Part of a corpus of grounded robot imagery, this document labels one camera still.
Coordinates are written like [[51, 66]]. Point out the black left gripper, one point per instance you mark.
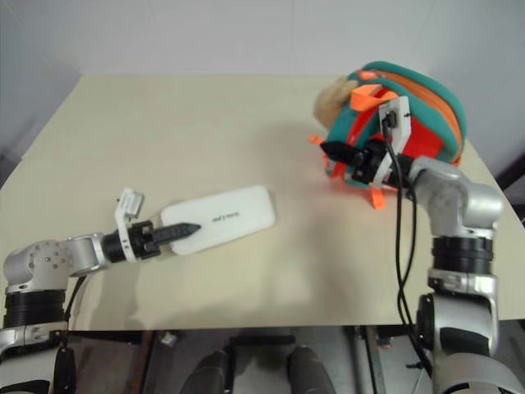
[[141, 245]]

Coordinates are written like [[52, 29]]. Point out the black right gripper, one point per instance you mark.
[[367, 162]]

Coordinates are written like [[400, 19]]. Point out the white box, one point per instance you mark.
[[229, 215]]

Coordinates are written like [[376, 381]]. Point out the orange and teal backpack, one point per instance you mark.
[[426, 106]]

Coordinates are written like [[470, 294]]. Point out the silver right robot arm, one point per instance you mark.
[[463, 205]]

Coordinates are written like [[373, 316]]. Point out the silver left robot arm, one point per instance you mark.
[[49, 258]]

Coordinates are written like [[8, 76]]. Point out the beige furry pompom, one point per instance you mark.
[[330, 100]]

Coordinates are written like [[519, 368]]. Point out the dark rounded shape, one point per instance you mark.
[[309, 369], [213, 371]]

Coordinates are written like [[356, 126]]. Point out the grey metal table leg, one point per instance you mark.
[[369, 361]]

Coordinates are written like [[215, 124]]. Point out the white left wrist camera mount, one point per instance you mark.
[[128, 203]]

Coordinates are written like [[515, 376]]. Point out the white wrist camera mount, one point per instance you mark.
[[397, 117], [128, 203]]

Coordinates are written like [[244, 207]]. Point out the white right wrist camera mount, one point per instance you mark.
[[397, 117]]

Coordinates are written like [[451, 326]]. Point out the black table frame bar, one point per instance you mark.
[[262, 340]]

